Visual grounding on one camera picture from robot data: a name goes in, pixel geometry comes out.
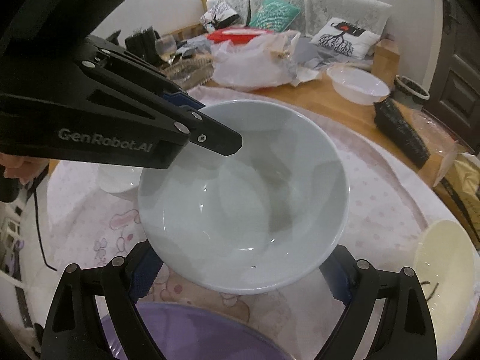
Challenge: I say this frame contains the cream bowl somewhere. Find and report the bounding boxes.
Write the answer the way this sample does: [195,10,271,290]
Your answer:
[413,219,479,359]

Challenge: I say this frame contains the white bowl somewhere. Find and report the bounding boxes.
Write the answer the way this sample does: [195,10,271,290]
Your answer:
[137,99,349,295]
[97,164,143,202]

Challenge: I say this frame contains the purple plate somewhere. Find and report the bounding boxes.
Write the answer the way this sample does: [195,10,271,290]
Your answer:
[101,301,297,360]

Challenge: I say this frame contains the person's left hand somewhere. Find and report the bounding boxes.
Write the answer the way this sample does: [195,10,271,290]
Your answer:
[0,153,49,185]

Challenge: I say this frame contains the glass tray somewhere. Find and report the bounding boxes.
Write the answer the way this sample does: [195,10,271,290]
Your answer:
[161,57,214,90]

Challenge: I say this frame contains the red lid container in bag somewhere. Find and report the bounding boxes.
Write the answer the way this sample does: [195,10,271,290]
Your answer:
[211,30,322,92]

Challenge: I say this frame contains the black white cushion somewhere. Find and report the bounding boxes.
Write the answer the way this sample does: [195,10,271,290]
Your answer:
[200,0,240,33]

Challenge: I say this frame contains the teal cushion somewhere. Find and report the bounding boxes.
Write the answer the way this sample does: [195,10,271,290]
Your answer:
[248,0,301,33]

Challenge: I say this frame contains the gold package bag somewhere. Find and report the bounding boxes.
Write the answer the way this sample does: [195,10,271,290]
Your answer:
[437,153,479,251]

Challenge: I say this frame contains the translucent plastic bowl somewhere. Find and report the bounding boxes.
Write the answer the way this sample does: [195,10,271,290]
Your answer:
[326,64,390,106]

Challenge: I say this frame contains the grey sofa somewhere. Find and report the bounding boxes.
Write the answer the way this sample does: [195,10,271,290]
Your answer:
[207,0,392,66]

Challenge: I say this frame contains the white tree cushion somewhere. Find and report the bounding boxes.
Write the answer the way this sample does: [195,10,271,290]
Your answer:
[311,17,381,59]

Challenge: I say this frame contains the clear plastic funnel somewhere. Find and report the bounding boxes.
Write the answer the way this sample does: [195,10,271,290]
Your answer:
[412,110,456,156]

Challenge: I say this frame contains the grey trash bin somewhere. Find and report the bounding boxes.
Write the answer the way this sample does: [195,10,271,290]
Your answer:
[391,75,431,111]

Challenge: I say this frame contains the dark entrance door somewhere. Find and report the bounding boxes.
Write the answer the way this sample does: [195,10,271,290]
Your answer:
[425,0,479,145]

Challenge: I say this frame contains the black cable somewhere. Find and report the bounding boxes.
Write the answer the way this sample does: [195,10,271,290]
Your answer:
[32,183,58,272]

